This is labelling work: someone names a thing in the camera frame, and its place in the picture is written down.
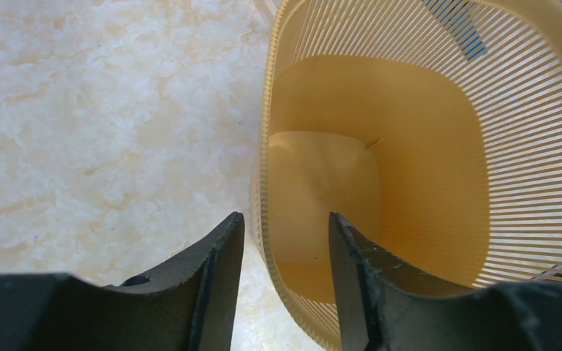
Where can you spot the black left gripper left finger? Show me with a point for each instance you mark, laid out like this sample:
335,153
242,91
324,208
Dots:
187,302

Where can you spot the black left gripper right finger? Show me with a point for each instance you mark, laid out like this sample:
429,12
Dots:
385,303

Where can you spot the yellow slatted trash bin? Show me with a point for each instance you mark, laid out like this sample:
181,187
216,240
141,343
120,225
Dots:
371,110

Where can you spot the blue t-shirt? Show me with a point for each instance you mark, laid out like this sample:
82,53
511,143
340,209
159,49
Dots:
456,17

